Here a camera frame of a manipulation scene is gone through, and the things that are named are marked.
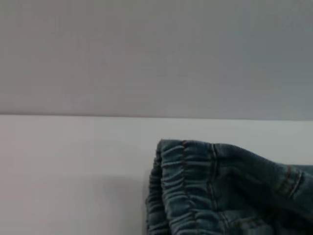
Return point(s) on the blue denim shorts with print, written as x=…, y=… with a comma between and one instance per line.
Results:
x=220, y=195

